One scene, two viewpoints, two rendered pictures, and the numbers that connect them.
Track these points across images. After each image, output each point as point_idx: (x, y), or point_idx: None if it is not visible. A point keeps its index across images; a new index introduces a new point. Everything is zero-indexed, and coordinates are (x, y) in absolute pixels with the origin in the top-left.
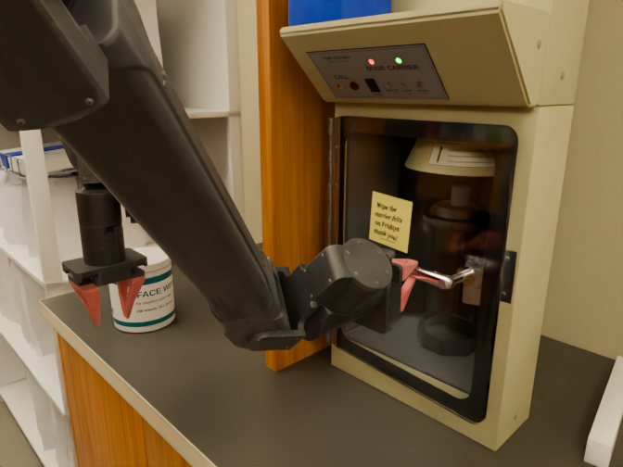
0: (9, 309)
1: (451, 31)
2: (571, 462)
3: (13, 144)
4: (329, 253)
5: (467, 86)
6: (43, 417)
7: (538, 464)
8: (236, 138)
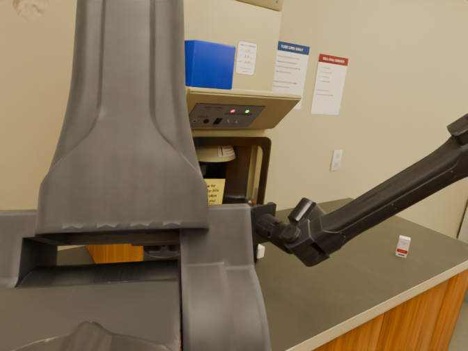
0: None
1: (281, 103)
2: (258, 261)
3: None
4: (317, 206)
5: (261, 122)
6: None
7: (258, 268)
8: None
